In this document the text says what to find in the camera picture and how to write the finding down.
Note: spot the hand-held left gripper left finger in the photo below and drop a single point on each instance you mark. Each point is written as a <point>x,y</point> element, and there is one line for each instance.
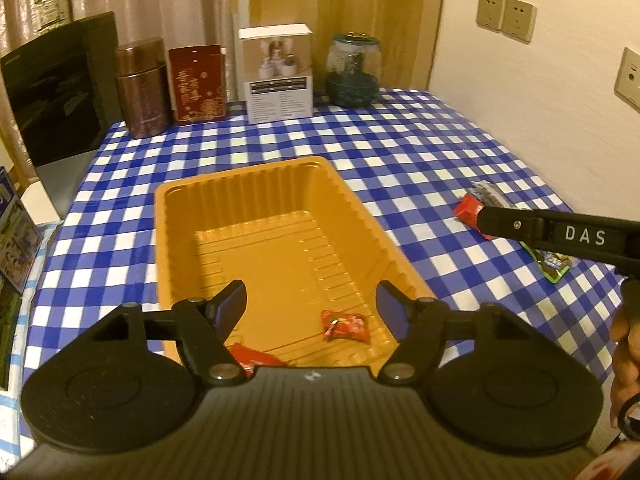
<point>232,306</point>

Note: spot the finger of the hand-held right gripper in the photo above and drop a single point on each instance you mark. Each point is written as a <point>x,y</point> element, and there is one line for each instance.
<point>505,225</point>

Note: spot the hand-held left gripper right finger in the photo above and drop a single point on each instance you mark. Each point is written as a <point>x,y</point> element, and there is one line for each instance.
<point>392,306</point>

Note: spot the red snack packet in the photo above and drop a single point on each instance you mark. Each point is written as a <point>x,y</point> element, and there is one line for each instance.
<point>466,208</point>
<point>345,325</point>
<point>255,357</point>

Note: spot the orange plastic tray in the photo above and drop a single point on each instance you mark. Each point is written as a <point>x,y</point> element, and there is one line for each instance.
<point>280,240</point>

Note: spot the person's right hand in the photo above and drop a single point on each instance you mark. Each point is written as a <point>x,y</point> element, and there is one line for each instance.
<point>627,360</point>

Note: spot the silver snack packet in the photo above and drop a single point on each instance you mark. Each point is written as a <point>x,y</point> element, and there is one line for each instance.
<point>492,194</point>

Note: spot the green snack packet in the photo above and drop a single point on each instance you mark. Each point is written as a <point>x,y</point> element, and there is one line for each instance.
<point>550,266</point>

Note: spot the blue checkered tablecloth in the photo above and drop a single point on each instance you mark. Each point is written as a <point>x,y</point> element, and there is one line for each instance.
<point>400,160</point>

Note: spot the glass jar with green lid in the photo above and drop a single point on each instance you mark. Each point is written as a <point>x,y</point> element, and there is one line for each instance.
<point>352,72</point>

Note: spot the red patterned box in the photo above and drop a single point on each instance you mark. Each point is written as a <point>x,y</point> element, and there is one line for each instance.
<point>197,85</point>

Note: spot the colourful printed box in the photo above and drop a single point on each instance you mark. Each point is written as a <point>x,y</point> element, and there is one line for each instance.
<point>15,240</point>

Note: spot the brown metal tin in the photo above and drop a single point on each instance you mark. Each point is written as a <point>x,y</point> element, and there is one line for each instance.
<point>142,90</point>

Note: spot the white product box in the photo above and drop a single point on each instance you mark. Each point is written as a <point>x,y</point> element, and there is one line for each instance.
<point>277,75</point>

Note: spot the wooden panel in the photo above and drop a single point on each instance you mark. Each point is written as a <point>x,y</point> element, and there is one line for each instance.
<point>350,0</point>

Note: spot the beige curtain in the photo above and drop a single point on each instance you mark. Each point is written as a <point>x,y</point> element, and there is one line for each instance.
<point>175,0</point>

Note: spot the labelled glass jar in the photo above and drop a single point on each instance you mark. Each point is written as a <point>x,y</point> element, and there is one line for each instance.
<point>50,10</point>

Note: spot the beige wall switch plate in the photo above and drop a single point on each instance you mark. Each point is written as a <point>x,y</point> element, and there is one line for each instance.
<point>630,77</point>

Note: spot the beige wall socket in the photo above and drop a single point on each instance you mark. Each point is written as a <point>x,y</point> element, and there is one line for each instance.
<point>519,17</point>
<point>489,11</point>

